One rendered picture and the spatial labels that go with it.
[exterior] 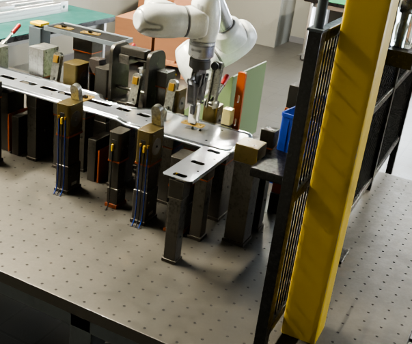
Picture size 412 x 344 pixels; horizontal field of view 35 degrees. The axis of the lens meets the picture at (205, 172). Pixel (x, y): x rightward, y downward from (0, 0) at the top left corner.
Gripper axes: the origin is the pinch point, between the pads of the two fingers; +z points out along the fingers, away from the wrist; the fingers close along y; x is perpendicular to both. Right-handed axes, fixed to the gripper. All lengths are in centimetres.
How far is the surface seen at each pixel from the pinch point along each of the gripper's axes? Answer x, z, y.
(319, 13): 56, -52, 65
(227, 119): 8.4, 3.0, -10.8
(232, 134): 13.8, 5.9, -4.5
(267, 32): -181, 88, -584
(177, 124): -5.9, 5.9, 0.0
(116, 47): -44.2, -11.9, -16.4
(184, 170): 14.9, 6.0, 35.0
